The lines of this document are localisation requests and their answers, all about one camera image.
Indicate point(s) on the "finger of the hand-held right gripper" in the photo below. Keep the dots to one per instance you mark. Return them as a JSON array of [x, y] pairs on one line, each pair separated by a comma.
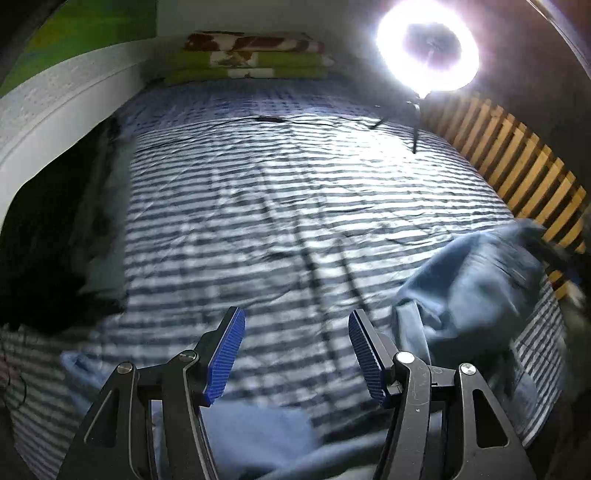
[[551, 251]]

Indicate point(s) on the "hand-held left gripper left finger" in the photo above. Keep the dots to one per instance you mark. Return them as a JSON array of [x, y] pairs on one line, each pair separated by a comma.
[[226, 355]]

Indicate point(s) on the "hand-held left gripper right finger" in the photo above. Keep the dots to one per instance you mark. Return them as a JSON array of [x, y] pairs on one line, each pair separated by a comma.
[[367, 355]]

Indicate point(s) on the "blue denim pants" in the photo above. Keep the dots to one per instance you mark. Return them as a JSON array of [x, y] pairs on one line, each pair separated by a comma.
[[461, 286]]

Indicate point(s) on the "blue white striped blanket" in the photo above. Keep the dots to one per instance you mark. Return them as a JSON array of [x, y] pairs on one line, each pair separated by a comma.
[[254, 207]]

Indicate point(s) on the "black tripod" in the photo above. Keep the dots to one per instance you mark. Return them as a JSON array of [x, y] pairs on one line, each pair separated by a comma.
[[415, 138]]

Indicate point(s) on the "black folded clothes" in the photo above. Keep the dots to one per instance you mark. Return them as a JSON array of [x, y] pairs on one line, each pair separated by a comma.
[[46, 230]]

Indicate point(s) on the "green patterned pillow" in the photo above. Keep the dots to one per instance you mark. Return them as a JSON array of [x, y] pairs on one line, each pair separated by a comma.
[[249, 60]]

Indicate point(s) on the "wooden slatted bed rail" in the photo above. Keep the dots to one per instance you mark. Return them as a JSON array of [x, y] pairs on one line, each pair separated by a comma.
[[521, 157]]

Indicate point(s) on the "green wall poster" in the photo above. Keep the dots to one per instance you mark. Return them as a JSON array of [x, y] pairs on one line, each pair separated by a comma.
[[69, 32]]

